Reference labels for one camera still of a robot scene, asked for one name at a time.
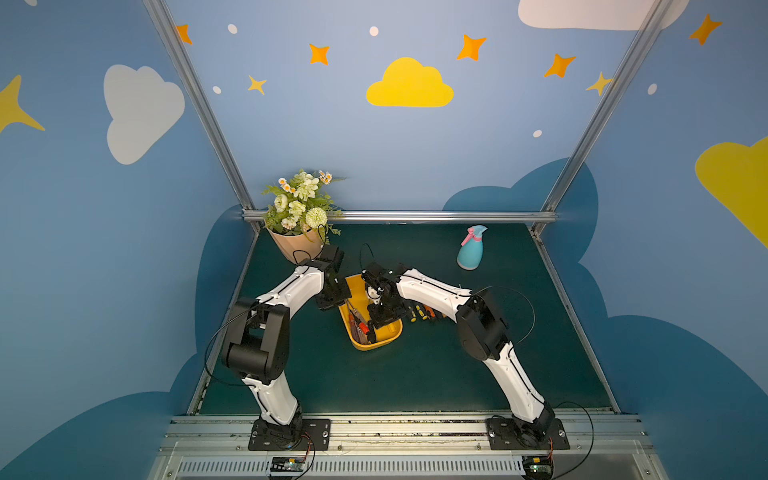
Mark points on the controller board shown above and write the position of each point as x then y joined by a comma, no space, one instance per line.
287,466
537,468

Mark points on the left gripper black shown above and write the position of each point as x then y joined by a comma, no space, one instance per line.
333,291

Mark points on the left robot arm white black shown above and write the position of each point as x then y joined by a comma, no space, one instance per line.
257,348

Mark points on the yellow plastic storage box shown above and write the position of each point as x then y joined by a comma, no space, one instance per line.
362,331

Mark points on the aluminium front rail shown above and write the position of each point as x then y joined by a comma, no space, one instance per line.
423,445

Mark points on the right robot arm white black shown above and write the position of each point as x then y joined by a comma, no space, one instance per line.
482,331

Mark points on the left aluminium frame post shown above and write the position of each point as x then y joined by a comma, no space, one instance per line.
163,21

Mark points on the terracotta flower pot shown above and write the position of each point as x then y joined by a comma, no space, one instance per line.
298,248

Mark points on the left controller board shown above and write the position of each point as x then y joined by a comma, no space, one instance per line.
287,466

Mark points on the right controller board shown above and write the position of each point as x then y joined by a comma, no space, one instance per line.
537,468

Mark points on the artificial white green flowers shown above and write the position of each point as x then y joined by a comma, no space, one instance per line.
300,205

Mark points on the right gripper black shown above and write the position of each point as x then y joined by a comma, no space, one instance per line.
384,305

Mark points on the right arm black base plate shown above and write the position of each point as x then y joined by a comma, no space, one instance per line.
512,434

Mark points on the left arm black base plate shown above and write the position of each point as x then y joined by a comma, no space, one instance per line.
298,435

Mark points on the aluminium frame post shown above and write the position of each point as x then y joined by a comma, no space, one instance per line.
163,21
639,48

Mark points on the teal spray bottle pink trigger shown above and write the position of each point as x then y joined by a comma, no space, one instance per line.
472,248

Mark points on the aluminium back frame bar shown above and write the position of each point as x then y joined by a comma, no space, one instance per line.
432,217

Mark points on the right aluminium frame post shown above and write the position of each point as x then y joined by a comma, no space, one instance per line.
639,48

